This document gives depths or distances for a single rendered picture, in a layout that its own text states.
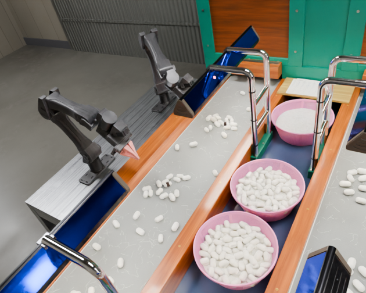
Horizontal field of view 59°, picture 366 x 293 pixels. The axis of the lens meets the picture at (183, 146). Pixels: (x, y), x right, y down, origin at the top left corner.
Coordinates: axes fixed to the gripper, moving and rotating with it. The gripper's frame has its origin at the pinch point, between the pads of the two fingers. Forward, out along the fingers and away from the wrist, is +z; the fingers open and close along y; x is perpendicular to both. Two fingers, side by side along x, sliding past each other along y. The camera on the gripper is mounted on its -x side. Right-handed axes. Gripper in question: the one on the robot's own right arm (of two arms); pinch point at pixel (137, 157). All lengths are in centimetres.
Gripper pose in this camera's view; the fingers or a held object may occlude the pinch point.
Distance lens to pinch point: 131.4
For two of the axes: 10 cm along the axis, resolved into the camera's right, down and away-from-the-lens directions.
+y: 5.3, -6.2, 5.8
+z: 7.5, 6.6, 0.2
